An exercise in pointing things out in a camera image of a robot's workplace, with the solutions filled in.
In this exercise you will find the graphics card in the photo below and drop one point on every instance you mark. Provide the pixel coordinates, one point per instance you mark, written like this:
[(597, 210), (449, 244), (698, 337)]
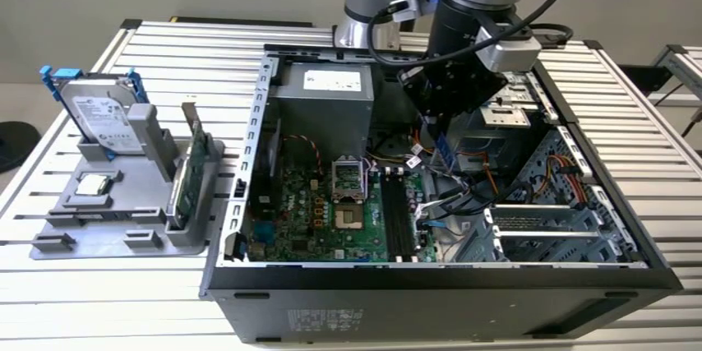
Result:
[(192, 178)]

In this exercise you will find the black round object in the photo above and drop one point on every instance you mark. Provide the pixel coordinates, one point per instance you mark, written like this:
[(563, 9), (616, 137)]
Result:
[(16, 145)]

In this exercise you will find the hard disk in blue carrier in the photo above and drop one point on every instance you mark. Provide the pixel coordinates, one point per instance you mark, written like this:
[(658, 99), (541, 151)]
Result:
[(102, 121)]

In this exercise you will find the black open PC case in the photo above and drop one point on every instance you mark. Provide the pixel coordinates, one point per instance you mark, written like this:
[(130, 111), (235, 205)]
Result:
[(383, 310)]

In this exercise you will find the black RAM slot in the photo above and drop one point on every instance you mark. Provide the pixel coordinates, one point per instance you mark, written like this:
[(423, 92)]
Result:
[(395, 215), (403, 215), (390, 215)]

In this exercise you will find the CPU socket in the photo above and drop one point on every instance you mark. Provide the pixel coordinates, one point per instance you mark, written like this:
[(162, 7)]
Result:
[(349, 217)]

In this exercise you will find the green motherboard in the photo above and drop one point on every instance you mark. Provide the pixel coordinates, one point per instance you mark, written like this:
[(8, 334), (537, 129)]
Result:
[(297, 219)]

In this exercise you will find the blue expansion slot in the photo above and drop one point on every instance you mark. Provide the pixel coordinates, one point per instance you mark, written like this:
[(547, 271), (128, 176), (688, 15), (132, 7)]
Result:
[(263, 232)]

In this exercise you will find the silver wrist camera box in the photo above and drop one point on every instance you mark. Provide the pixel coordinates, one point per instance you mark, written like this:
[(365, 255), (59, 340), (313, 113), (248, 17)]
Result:
[(414, 7), (510, 55)]

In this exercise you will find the grey power supply unit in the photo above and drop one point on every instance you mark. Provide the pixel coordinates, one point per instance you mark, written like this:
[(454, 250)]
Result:
[(323, 116)]

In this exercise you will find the grey parts rack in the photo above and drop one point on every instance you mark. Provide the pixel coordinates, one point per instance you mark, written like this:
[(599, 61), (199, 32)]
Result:
[(136, 186)]

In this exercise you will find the silver CPU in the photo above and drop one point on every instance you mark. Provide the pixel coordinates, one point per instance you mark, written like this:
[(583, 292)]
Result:
[(92, 186)]

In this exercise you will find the aluminium frame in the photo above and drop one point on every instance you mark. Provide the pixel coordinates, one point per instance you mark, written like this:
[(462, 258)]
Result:
[(674, 59)]

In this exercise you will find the RAM stick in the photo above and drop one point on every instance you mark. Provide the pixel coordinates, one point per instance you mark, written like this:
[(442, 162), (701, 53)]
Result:
[(104, 216), (445, 153)]

